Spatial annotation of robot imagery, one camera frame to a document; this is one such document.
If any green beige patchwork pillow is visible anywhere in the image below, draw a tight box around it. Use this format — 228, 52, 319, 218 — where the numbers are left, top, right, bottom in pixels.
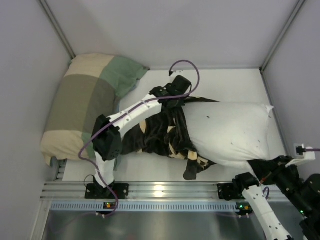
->
40, 53, 149, 165

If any left aluminium corner post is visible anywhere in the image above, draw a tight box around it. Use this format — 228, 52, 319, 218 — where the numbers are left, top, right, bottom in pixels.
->
37, 0, 76, 59

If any perforated grey cable duct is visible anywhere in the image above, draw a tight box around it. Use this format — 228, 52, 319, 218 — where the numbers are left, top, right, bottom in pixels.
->
50, 200, 252, 213

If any right aluminium corner post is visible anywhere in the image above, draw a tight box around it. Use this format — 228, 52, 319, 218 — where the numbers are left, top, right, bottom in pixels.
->
259, 0, 308, 74

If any aluminium corner post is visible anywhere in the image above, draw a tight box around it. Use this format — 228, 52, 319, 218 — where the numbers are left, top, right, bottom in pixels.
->
37, 0, 76, 59
259, 0, 308, 74

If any black floral plush pillowcase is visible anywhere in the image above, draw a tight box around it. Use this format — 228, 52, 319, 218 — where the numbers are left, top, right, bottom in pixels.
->
120, 97, 217, 181

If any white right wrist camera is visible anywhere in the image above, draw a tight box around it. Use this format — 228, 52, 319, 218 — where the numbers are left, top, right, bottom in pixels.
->
286, 143, 316, 168

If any white pillow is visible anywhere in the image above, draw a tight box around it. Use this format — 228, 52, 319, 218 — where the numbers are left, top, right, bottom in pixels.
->
182, 102, 273, 169

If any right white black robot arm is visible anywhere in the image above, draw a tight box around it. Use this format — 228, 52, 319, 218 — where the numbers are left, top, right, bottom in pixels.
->
232, 149, 320, 240

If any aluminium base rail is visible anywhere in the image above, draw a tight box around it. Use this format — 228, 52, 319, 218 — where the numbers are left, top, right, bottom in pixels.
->
40, 181, 220, 202

